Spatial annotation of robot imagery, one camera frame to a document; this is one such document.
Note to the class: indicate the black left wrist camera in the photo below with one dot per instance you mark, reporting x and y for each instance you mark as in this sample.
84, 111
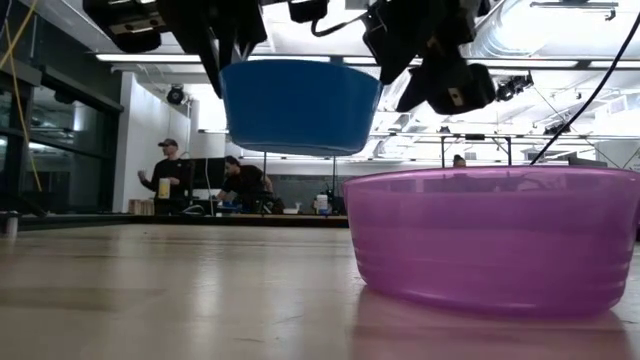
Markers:
307, 10

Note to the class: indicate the white cylindrical post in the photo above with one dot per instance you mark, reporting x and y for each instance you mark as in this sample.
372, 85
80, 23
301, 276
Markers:
10, 225

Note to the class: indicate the black metal rack frame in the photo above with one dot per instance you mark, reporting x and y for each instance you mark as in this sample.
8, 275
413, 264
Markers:
450, 136

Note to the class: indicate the ceiling light rail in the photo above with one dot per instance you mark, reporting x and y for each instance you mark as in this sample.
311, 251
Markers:
575, 4

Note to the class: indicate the black aluminium table frame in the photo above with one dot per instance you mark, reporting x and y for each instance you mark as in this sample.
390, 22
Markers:
150, 220

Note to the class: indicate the black ceiling spotlight cluster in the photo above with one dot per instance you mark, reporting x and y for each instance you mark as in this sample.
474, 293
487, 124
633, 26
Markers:
512, 86

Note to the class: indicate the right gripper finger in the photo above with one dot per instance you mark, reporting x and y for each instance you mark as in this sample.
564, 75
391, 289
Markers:
392, 50
420, 95

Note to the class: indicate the small black spotlight cluster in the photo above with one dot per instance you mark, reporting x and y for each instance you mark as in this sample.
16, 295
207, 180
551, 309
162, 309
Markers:
557, 129

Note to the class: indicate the ceiling strip light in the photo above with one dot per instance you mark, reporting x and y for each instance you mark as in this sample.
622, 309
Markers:
530, 63
615, 65
290, 58
150, 58
360, 60

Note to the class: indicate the person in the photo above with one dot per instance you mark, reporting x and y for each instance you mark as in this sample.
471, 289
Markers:
459, 160
245, 182
170, 172

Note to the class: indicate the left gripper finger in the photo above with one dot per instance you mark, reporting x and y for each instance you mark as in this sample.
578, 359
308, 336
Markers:
245, 25
212, 60

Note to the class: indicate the black computer monitor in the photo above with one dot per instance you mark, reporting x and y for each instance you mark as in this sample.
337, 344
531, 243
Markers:
210, 172

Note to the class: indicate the white plastic jar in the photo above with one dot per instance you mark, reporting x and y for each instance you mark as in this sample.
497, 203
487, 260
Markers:
322, 204

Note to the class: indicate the wooden crate stack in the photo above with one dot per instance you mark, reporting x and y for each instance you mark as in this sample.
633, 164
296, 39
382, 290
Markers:
142, 207

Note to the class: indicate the blue plastic bowl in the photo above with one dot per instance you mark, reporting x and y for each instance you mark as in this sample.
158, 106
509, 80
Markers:
300, 107

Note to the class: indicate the silver ventilation duct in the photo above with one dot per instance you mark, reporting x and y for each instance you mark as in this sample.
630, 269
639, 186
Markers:
505, 30

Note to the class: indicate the yellow drink container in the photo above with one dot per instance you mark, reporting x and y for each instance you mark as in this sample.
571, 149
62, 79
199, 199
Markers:
164, 189

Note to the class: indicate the pink translucent plastic bowl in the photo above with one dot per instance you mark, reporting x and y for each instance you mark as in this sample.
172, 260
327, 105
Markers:
490, 240

